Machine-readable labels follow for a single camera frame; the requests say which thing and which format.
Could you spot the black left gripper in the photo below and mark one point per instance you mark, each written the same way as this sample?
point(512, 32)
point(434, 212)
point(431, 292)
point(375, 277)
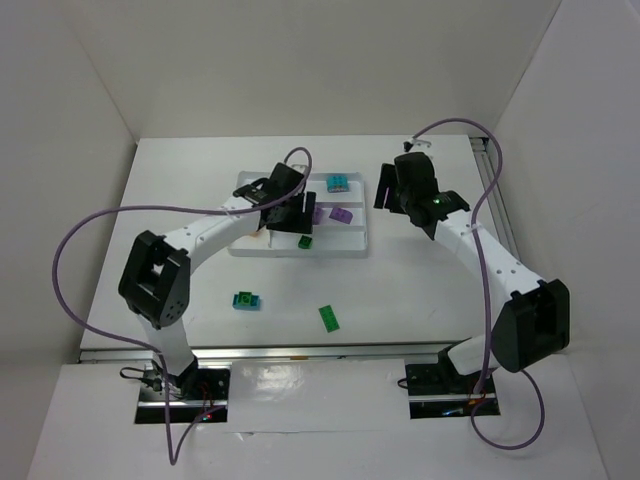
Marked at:
point(292, 218)

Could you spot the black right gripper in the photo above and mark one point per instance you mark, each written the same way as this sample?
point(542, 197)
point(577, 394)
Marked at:
point(388, 185)

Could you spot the purple rounded lego brick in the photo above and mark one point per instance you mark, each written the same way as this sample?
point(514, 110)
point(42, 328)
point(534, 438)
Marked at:
point(317, 215)

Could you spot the green lego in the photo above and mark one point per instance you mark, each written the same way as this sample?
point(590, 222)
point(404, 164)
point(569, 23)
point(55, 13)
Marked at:
point(305, 242)

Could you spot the teal round lego brick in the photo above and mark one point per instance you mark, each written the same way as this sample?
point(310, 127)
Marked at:
point(337, 184)

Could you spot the small green lego brick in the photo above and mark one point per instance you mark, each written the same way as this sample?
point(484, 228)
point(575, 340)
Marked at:
point(244, 298)

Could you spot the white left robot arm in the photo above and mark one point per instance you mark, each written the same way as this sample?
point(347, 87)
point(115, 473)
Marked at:
point(155, 283)

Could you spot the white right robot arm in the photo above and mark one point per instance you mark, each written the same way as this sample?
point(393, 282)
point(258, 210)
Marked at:
point(529, 316)

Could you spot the white plastic divided tray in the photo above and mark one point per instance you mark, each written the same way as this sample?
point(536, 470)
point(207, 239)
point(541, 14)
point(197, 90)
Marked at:
point(331, 239)

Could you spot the green flat lego plate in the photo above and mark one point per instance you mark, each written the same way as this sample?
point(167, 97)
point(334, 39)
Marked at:
point(329, 318)

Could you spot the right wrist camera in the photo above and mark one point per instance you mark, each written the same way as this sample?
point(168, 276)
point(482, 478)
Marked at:
point(411, 144)

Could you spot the aluminium front rail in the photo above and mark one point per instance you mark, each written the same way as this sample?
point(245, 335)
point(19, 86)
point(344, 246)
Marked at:
point(295, 352)

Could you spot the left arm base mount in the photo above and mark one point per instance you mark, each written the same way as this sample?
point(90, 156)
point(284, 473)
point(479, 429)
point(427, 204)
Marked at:
point(207, 393)

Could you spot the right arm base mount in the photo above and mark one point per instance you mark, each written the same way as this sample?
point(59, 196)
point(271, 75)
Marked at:
point(436, 390)

